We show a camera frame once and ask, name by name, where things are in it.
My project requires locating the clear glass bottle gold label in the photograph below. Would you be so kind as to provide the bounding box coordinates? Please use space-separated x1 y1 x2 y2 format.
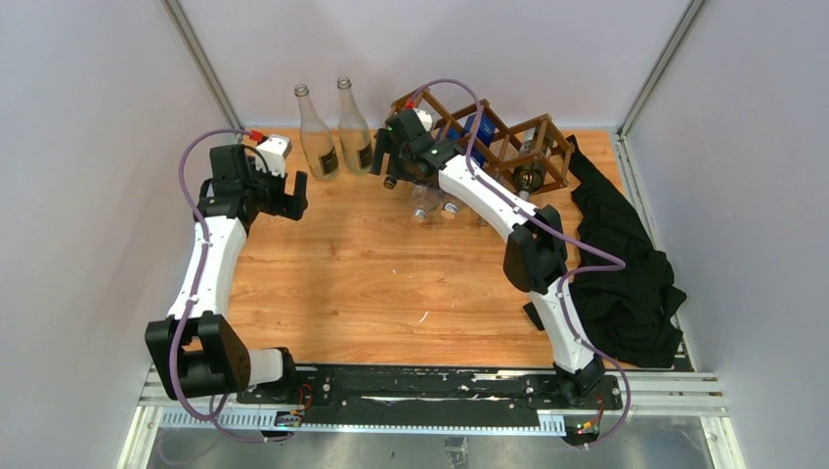
336 76 372 175

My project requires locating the clear bottle black cap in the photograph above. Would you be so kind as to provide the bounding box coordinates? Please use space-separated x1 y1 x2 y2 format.
381 109 436 191

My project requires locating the blue clear square bottle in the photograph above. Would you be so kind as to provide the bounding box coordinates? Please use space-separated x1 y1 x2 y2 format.
410 185 443 224

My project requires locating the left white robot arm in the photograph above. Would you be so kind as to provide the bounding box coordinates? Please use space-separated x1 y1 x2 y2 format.
145 135 308 404

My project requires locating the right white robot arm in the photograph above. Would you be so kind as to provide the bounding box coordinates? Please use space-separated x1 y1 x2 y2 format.
376 107 605 408

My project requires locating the dark green wine bottle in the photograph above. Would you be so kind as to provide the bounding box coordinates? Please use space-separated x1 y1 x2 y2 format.
512 129 545 201

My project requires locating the brown wooden wine rack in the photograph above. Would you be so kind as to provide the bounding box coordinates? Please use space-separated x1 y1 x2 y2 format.
384 88 575 193

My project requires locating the black cloth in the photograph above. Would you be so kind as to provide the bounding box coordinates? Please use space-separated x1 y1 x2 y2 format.
569 149 687 368

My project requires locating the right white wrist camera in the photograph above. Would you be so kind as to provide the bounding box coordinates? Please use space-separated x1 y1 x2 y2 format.
413 107 435 133

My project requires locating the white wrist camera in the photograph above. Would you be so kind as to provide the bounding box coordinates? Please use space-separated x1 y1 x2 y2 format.
413 107 435 133
255 135 292 177

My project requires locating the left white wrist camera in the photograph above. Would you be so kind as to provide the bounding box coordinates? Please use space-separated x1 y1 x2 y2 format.
255 135 292 177

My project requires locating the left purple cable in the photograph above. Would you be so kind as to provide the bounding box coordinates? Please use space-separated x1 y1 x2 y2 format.
154 128 292 464

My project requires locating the purple cable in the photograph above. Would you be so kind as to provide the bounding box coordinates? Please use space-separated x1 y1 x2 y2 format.
404 78 633 451
154 128 292 464

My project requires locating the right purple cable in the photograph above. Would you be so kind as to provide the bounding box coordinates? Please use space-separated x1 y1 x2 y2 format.
404 78 633 451

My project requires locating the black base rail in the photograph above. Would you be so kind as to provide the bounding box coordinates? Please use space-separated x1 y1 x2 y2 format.
237 363 624 431

